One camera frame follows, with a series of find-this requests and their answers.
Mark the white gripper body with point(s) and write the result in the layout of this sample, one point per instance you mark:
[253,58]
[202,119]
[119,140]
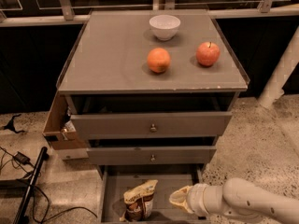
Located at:
[195,199]

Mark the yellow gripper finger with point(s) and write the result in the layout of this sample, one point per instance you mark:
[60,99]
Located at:
[179,199]

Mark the brown chip bag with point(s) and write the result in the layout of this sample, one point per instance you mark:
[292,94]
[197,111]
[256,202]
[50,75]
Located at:
[139,201]

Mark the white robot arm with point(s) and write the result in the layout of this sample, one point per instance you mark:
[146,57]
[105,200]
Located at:
[255,171]

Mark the grey middle drawer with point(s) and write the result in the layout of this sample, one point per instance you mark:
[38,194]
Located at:
[151,151]

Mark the grey drawer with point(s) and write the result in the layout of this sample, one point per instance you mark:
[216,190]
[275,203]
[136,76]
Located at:
[151,151]
[170,177]
[157,115]

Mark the grey bottom drawer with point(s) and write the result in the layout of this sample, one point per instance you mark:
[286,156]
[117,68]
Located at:
[170,177]

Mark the grey top drawer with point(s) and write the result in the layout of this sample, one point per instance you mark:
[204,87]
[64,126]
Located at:
[157,115]

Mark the grey drawer cabinet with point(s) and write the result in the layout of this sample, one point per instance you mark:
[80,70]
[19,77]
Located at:
[111,58]

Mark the cardboard box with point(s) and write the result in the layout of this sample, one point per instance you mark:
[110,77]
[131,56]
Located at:
[59,131]

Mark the orange fruit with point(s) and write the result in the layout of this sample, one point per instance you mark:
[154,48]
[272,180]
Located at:
[158,60]

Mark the red apple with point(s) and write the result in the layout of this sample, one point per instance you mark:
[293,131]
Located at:
[207,53]

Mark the black pole on floor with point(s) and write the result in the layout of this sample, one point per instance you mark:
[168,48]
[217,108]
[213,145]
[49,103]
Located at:
[30,185]

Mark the black power adapter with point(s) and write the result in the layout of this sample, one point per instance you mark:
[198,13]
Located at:
[21,158]

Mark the white ceramic bowl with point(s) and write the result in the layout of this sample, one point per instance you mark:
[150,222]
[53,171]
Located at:
[164,27]

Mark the metal window railing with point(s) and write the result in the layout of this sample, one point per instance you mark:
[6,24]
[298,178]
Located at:
[16,13]

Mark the black bracket on floor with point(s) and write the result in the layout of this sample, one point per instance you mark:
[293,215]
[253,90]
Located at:
[10,125]

